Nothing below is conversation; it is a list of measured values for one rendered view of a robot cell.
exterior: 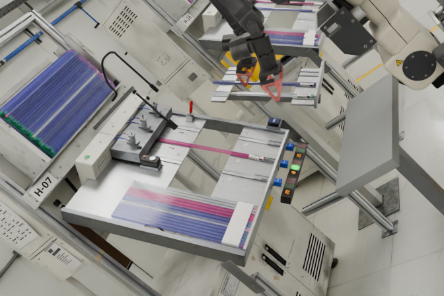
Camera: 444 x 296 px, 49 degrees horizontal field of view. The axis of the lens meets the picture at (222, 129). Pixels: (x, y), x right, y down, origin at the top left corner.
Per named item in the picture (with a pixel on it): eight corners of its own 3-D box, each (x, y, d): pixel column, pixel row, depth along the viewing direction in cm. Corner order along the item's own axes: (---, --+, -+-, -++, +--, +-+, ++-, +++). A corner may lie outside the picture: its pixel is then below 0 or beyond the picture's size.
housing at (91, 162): (150, 120, 234) (146, 96, 225) (98, 191, 198) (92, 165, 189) (135, 117, 236) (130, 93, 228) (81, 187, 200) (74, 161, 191)
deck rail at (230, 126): (289, 140, 217) (289, 129, 213) (288, 143, 215) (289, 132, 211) (144, 115, 236) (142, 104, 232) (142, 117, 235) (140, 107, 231)
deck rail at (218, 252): (246, 262, 167) (246, 251, 163) (244, 267, 165) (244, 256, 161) (67, 217, 186) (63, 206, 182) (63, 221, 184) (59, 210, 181)
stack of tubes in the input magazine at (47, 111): (117, 85, 225) (71, 45, 219) (54, 155, 187) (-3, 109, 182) (105, 99, 233) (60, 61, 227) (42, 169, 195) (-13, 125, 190)
